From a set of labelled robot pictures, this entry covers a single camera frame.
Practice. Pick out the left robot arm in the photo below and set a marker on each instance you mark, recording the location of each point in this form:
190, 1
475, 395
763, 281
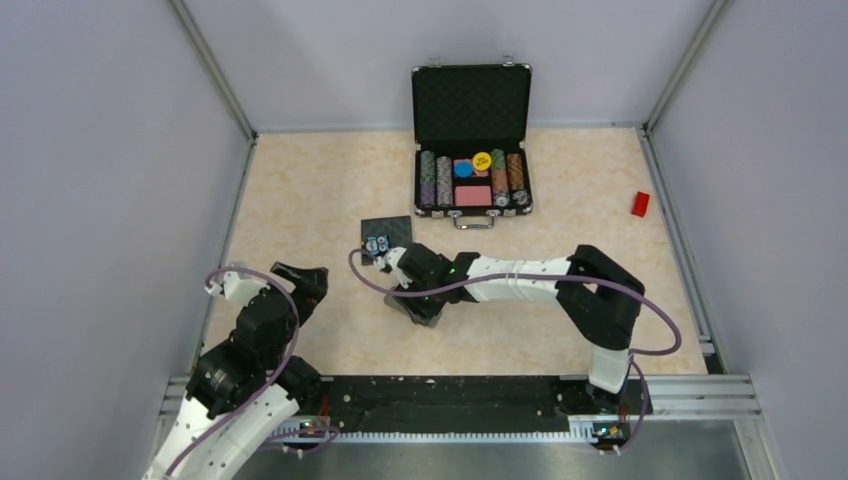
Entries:
244, 388

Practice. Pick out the blue round chip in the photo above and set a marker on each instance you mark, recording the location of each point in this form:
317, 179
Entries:
463, 169

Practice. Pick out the black foam battery tray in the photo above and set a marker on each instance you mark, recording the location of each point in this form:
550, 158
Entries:
379, 235

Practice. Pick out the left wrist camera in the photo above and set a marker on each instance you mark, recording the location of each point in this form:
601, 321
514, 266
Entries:
237, 285

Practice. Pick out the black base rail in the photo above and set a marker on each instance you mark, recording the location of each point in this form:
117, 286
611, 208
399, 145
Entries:
463, 404

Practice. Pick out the red toy brick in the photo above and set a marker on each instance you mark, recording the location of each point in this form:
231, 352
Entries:
640, 204

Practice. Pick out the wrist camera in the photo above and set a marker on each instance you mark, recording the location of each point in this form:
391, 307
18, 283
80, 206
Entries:
237, 285
388, 261

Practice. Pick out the black poker chip case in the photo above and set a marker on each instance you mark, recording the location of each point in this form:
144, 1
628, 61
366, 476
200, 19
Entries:
458, 111

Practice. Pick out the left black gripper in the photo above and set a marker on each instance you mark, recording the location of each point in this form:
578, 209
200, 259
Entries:
312, 285

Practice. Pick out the yellow round chip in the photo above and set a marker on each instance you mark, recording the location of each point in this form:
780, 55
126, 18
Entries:
482, 161

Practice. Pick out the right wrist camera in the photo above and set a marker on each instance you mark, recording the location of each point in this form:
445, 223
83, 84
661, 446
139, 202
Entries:
388, 261

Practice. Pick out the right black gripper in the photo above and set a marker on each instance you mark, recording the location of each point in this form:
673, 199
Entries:
424, 309

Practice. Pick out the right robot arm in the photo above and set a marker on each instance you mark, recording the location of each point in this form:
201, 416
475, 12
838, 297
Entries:
597, 294

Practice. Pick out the pink card deck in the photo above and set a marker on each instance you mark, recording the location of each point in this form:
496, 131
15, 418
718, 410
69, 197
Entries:
473, 196

